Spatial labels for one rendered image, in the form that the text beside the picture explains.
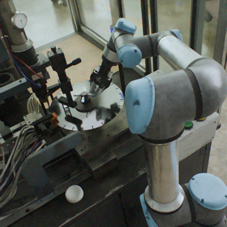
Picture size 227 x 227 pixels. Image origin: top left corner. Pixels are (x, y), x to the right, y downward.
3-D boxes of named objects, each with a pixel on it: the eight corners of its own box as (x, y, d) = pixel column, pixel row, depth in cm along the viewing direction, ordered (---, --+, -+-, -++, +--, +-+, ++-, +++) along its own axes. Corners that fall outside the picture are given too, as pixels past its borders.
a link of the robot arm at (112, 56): (109, 40, 110) (127, 50, 110) (104, 49, 112) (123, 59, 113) (103, 47, 103) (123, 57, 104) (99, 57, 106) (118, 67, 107)
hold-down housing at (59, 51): (72, 85, 115) (58, 41, 101) (75, 91, 112) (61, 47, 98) (59, 90, 114) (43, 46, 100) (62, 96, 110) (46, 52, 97)
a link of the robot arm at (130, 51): (152, 45, 90) (143, 28, 98) (118, 52, 90) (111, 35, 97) (153, 64, 96) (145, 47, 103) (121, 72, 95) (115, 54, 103)
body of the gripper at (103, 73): (87, 83, 112) (98, 58, 105) (93, 73, 119) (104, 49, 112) (104, 91, 113) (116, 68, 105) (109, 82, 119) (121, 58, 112)
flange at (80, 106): (103, 104, 123) (102, 99, 121) (80, 115, 120) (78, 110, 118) (92, 91, 130) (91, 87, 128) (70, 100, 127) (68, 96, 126)
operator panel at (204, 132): (198, 124, 133) (200, 100, 123) (216, 138, 126) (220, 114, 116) (150, 154, 125) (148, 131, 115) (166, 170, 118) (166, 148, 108)
